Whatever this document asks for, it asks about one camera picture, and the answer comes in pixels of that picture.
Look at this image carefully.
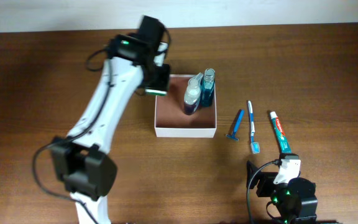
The clear purple soap pump bottle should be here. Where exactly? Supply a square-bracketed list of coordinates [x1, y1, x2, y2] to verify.
[184, 73, 203, 115]

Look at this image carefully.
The white cardboard box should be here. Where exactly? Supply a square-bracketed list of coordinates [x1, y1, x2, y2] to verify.
[154, 75, 217, 138]

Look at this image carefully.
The blue mouthwash bottle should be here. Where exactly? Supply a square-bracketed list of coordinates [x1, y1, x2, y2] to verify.
[200, 68, 215, 107]

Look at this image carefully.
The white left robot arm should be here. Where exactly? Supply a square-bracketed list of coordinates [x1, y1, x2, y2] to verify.
[49, 16, 170, 223]

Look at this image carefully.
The green red toothpaste tube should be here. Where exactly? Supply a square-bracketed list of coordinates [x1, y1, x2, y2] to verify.
[270, 111, 291, 154]

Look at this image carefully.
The green white soap box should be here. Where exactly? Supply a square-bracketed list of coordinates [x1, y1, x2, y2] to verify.
[145, 88, 167, 96]

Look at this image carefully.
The blue disposable razor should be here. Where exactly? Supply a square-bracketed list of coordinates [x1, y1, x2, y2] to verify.
[226, 110, 244, 141]

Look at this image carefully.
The blue white toothbrush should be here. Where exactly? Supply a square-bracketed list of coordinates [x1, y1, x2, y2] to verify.
[247, 100, 260, 154]

